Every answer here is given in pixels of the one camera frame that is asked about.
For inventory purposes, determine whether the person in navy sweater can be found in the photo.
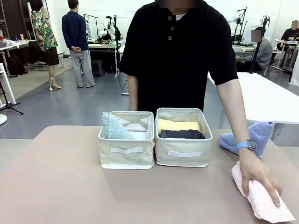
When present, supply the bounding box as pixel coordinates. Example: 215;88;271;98
61;0;96;89

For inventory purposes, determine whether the seated person in grey shirt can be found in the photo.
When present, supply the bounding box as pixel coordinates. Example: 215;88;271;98
235;27;273;72

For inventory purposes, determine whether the blue band smartwatch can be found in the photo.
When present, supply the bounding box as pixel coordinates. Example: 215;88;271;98
235;139;257;152

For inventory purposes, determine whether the white humanoid robot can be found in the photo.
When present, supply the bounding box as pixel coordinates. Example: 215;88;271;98
98;15;122;42

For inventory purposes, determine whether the lavender towel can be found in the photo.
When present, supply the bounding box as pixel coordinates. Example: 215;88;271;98
219;120;275;161

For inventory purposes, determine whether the white table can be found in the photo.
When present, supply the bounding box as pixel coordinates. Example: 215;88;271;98
207;71;299;124

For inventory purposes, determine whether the person's right forearm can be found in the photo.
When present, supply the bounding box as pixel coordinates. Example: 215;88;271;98
127;75;140;112

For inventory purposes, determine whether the yellow towel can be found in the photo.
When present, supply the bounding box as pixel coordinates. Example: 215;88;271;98
157;118;201;135

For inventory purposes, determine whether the seated person in black shirt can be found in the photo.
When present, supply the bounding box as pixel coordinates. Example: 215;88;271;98
280;20;299;44

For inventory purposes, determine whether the black tripod stand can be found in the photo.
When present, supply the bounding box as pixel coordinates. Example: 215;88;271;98
0;79;24;115

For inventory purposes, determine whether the person's left hand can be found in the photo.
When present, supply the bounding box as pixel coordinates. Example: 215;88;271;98
238;150;284;208

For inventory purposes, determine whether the dark grey towel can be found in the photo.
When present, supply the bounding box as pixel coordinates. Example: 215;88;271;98
158;129;206;140

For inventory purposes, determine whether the light blue towel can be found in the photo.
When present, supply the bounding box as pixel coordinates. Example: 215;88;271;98
102;112;137;140

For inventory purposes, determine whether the white workshop desk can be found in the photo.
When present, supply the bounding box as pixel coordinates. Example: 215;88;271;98
87;40;126;77

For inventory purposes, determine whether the black bag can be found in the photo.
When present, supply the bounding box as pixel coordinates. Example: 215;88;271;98
7;56;26;76

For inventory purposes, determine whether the beige fabric storage basket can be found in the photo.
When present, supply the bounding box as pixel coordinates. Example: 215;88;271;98
154;107;213;168
98;110;156;170

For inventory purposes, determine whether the person's black polo shirt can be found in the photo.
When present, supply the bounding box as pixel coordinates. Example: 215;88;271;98
118;0;238;115

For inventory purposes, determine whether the person's left forearm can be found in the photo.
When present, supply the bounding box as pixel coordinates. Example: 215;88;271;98
216;78;252;144

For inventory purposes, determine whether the pink towel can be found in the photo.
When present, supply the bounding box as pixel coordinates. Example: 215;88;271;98
231;160;297;222

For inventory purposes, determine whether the person in floral shirt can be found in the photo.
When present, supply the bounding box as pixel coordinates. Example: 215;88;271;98
29;0;63;91

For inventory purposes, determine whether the white shelf frame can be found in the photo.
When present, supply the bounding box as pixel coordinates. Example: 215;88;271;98
0;63;16;105

